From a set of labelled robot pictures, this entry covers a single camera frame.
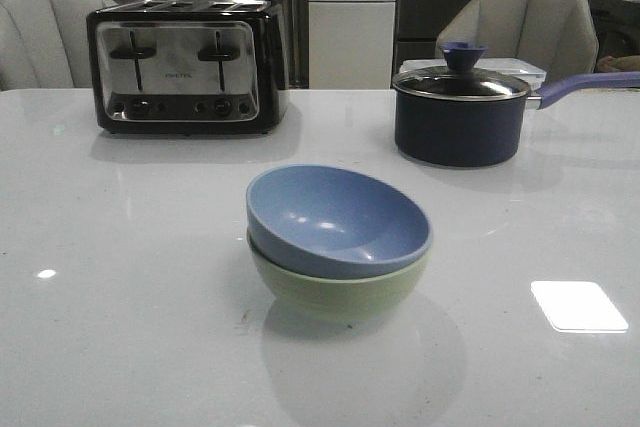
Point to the blue bowl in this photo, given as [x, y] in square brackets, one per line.
[329, 222]

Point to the light green bowl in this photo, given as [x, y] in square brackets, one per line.
[339, 300]

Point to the dark blue saucepan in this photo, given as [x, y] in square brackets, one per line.
[481, 133]

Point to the glass lid with blue knob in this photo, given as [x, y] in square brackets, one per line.
[460, 79]

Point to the white drawer cabinet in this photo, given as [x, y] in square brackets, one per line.
[350, 43]

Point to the black chrome toaster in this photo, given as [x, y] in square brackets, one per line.
[189, 66]

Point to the clear plastic storage container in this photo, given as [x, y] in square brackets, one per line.
[507, 66]

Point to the beige upholstered chair right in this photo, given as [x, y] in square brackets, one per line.
[557, 36]

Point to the beige upholstered chair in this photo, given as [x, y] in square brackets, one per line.
[557, 36]
[44, 43]

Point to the beige upholstered chair left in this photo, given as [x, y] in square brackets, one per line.
[44, 43]

